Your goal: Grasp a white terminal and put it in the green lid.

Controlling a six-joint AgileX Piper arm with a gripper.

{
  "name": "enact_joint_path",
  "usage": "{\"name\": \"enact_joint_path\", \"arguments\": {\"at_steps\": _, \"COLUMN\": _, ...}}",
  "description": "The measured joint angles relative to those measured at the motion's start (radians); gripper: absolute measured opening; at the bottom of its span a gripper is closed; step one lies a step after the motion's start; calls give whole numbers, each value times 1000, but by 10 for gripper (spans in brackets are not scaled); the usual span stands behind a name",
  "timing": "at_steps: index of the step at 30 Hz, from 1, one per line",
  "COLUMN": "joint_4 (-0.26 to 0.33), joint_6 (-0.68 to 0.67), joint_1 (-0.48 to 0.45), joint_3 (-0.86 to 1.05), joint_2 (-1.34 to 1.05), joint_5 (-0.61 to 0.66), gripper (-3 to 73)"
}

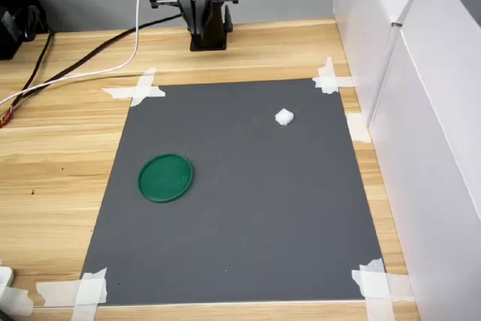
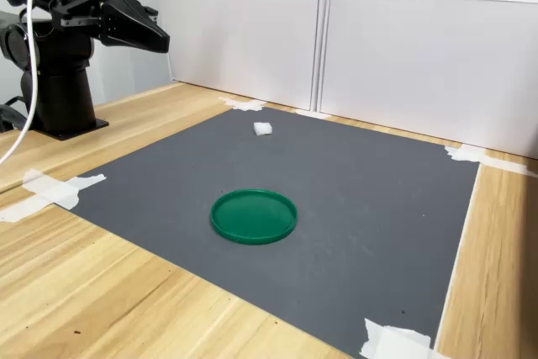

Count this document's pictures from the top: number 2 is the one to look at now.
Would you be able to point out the white plastic terminal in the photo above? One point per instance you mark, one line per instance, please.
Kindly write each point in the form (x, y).
(263, 128)

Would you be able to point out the round green lid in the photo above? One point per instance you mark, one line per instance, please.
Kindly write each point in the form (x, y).
(253, 216)

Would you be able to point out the white partition panel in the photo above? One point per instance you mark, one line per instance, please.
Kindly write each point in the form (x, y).
(428, 69)
(239, 39)

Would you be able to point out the white tape piece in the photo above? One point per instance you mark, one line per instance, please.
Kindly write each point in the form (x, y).
(54, 191)
(471, 153)
(243, 104)
(395, 342)
(312, 113)

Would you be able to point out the dark grey mat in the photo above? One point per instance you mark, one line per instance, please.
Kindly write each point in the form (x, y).
(336, 207)

